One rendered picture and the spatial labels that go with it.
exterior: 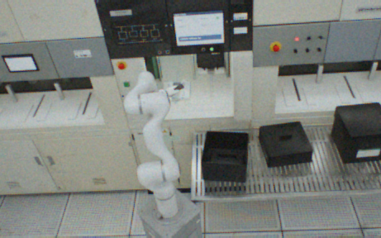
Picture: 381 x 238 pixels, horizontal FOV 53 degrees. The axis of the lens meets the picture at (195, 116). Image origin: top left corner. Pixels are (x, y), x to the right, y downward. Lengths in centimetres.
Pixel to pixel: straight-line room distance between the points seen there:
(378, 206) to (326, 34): 161
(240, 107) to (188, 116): 40
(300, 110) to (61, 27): 166
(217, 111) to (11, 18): 144
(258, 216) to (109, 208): 125
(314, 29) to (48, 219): 257
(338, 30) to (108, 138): 175
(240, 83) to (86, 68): 98
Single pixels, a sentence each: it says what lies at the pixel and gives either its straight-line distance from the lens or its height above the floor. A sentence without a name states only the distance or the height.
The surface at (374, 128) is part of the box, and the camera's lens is 254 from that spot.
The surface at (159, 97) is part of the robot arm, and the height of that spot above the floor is 154.
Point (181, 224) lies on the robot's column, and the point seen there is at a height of 76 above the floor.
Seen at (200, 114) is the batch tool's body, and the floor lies 87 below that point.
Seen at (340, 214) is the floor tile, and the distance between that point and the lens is 332.
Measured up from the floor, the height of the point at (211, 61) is 99.
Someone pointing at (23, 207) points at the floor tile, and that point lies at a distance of 373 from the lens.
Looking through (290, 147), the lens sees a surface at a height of 86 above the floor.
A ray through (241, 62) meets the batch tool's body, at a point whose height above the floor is 135.
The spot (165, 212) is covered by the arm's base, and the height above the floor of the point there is 83.
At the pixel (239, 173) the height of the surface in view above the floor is 85.
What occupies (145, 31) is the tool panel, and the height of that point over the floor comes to 158.
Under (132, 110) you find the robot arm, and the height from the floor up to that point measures 150.
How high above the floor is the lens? 269
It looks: 42 degrees down
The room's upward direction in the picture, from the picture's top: 6 degrees counter-clockwise
